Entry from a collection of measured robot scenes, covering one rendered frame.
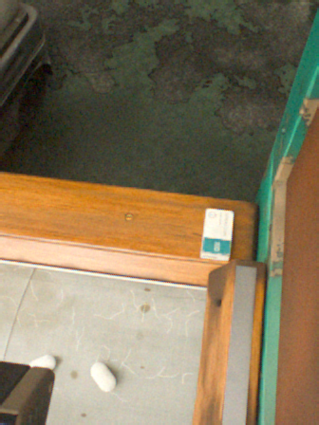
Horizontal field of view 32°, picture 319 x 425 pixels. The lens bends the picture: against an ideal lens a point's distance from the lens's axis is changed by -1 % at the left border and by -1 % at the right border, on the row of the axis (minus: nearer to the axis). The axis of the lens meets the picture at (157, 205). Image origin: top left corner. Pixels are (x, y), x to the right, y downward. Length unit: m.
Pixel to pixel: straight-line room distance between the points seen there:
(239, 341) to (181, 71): 1.36
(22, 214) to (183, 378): 0.29
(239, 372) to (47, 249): 0.30
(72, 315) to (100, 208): 0.14
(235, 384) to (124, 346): 0.18
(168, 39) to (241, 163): 0.52
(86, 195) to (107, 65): 1.15
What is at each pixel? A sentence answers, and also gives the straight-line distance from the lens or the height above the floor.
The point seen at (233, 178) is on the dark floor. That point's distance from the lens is 1.64.
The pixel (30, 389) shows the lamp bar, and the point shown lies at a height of 1.09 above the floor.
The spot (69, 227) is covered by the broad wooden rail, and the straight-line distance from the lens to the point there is 0.73.
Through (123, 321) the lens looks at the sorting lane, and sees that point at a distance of 0.71.
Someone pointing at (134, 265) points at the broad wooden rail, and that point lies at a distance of 0.71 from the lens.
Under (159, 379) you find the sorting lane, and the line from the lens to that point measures 0.69.
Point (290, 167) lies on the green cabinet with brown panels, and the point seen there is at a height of 0.91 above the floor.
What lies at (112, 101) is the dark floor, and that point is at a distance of 1.78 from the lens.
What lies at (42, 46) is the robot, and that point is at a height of 0.25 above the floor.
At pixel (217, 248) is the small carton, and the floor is 0.79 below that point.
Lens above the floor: 1.42
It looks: 64 degrees down
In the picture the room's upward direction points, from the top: 1 degrees counter-clockwise
